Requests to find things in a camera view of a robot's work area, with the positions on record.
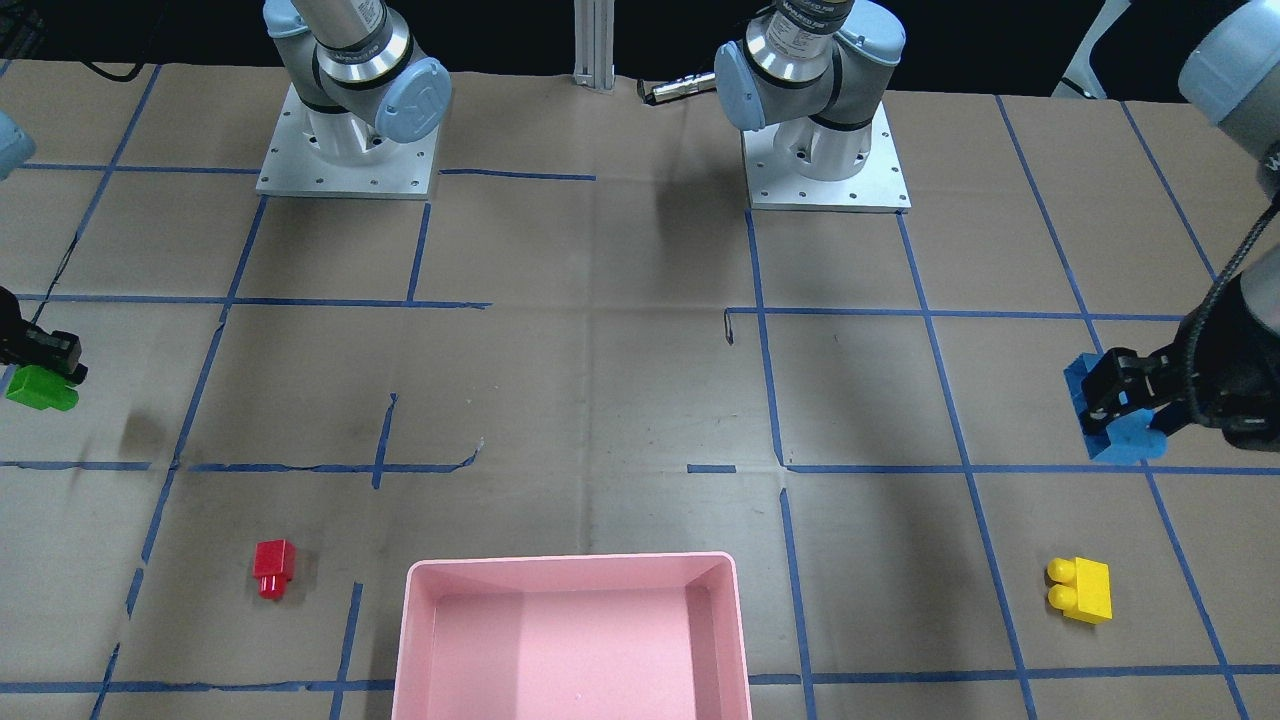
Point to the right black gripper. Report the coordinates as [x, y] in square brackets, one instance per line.
[45, 350]

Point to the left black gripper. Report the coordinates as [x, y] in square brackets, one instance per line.
[1226, 375]

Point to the green toy block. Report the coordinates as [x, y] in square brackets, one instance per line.
[39, 388]

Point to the blue toy block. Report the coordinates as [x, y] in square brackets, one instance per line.
[1124, 441]

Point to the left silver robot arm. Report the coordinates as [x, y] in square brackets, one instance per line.
[817, 70]

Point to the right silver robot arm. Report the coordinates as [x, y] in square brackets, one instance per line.
[365, 107]

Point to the pink plastic box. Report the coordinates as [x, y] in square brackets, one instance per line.
[622, 636]

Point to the yellow toy block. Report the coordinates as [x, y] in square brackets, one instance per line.
[1080, 589]

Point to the red toy block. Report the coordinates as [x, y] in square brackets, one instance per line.
[272, 566]

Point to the brown paper table cover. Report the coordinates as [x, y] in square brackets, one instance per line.
[586, 342]

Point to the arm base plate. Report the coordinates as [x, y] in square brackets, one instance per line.
[802, 166]
[337, 156]

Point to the aluminium frame post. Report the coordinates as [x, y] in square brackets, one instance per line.
[593, 67]

